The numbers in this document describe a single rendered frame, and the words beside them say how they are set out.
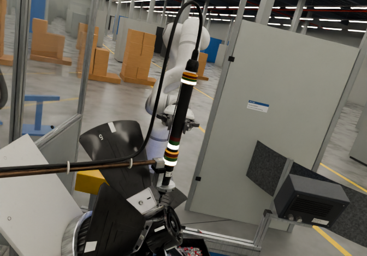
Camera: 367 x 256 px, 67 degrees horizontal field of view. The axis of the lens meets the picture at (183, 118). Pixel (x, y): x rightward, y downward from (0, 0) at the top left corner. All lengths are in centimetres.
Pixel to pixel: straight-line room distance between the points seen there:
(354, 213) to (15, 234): 229
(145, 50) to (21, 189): 829
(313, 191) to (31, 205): 110
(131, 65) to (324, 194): 802
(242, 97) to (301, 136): 71
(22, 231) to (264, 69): 230
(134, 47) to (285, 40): 667
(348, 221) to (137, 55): 756
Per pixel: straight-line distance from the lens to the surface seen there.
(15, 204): 82
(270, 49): 268
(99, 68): 839
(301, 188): 136
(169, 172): 86
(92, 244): 58
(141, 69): 907
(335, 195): 144
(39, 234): 84
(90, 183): 133
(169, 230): 81
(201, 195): 303
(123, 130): 88
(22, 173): 72
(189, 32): 117
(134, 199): 86
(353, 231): 265
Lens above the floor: 174
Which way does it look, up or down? 16 degrees down
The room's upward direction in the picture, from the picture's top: 14 degrees clockwise
